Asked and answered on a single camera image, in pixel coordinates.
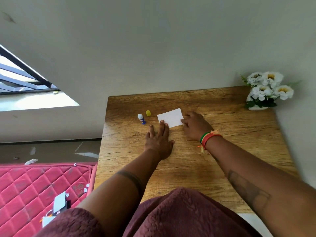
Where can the person's left hand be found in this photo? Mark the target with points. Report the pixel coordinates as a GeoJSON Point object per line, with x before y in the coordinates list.
{"type": "Point", "coordinates": [159, 145]}

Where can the person's right hand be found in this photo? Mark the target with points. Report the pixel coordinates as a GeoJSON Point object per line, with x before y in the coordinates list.
{"type": "Point", "coordinates": [196, 127]}

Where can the person's left thumb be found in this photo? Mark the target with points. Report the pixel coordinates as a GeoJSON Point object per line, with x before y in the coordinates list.
{"type": "Point", "coordinates": [171, 143]}

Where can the person's right thumb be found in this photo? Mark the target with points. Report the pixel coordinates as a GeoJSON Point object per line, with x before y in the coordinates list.
{"type": "Point", "coordinates": [183, 123]}

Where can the white paper card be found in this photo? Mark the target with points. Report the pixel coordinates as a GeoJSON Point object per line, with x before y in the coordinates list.
{"type": "Point", "coordinates": [170, 117]}

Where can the person's left forearm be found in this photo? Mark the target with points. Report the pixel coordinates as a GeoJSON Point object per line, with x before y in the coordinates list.
{"type": "Point", "coordinates": [123, 192]}

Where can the person's right forearm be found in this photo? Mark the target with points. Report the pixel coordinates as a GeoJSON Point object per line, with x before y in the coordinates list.
{"type": "Point", "coordinates": [259, 185]}

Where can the blue white glue stick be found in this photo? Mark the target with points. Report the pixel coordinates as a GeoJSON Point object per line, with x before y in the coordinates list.
{"type": "Point", "coordinates": [141, 119]}

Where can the maroon fleece garment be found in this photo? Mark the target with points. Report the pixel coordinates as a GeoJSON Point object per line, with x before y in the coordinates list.
{"type": "Point", "coordinates": [177, 217]}

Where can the white flower vase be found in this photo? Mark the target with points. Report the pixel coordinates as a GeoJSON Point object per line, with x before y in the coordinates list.
{"type": "Point", "coordinates": [256, 107]}

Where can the white artificial flowers bunch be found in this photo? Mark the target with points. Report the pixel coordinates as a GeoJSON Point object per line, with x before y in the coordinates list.
{"type": "Point", "coordinates": [267, 87]}

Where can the black small box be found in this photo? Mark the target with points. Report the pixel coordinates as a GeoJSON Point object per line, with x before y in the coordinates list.
{"type": "Point", "coordinates": [66, 206]}

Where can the white folded paper sheet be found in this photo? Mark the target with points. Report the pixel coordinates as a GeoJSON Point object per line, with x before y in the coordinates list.
{"type": "Point", "coordinates": [59, 201]}

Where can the white paper scrap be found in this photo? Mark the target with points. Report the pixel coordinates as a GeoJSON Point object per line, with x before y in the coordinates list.
{"type": "Point", "coordinates": [30, 161]}

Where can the white paper piece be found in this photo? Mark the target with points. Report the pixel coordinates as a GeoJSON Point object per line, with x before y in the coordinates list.
{"type": "Point", "coordinates": [48, 220]}

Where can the red quilted mattress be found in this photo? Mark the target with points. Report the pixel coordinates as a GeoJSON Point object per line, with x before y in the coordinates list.
{"type": "Point", "coordinates": [27, 190]}

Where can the black window frame bars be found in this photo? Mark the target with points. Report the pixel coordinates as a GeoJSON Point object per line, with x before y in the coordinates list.
{"type": "Point", "coordinates": [27, 76]}

